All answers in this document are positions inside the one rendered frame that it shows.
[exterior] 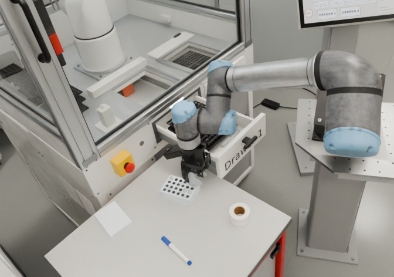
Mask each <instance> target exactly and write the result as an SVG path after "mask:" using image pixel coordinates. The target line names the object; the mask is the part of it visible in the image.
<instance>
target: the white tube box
mask: <svg viewBox="0 0 394 277"><path fill-rule="evenodd" d="M173 178H174V179H173V180H171V179H170V176H169V177H168V179H167V180H166V182H165V184H164V185H163V186H162V188H161V189H160V194H161V198H165V199H168V200H171V201H174V202H178V203H180V204H183V205H187V206H190V207H191V205H192V204H193V202H194V200H195V198H196V196H197V195H198V193H199V191H200V190H201V189H200V185H196V186H194V187H192V186H190V185H189V184H188V183H187V182H185V180H184V179H183V178H180V177H176V176H173ZM184 188H186V192H184V191H183V189H184ZM189 189H190V190H191V194H188V190H189Z"/></svg>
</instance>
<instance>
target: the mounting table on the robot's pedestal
mask: <svg viewBox="0 0 394 277"><path fill-rule="evenodd" d="M316 104H317V100H316V99H298V107H297V124H296V133H295V144H296V145H297V146H299V148H301V149H302V150H304V151H305V152H306V153H307V154H309V155H310V156H311V157H312V158H314V159H315V160H317V161H318V162H319V163H320V164H322V165H323V166H324V167H325V168H327V169H328V170H329V171H330V172H332V173H333V174H338V177H337V178H342V179H349V180H360V181H371V182H378V183H389V184H394V103H382V108H381V123H382V128H383V134H384V138H385V144H386V149H387V153H388V159H389V160H374V159H367V158H353V157H340V156H326V155H319V154H311V135H312V110H315V109H316Z"/></svg>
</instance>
